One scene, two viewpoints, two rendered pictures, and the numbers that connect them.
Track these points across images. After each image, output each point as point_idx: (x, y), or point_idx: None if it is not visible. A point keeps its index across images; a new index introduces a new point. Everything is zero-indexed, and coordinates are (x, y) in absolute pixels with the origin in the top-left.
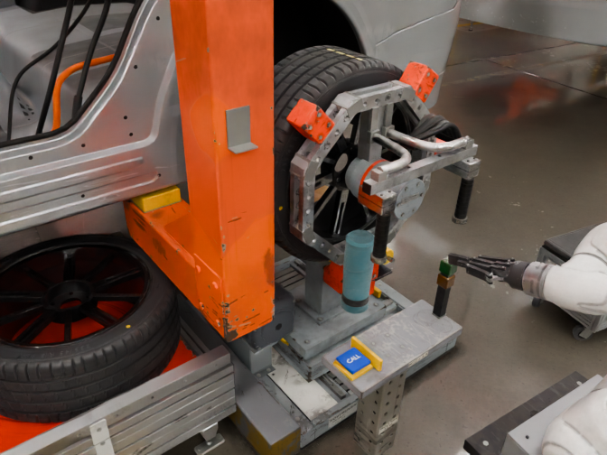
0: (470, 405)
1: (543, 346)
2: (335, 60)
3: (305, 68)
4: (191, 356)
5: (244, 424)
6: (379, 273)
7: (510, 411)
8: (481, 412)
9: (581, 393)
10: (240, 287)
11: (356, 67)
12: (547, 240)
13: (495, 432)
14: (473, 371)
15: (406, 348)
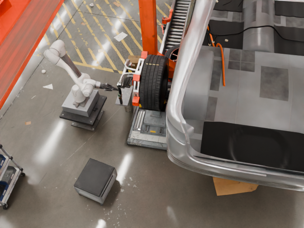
0: (115, 130)
1: (106, 161)
2: (151, 60)
3: (155, 57)
4: None
5: None
6: None
7: (101, 106)
8: (112, 130)
9: (88, 105)
10: None
11: (144, 61)
12: (113, 167)
13: (102, 100)
14: (119, 140)
15: (122, 91)
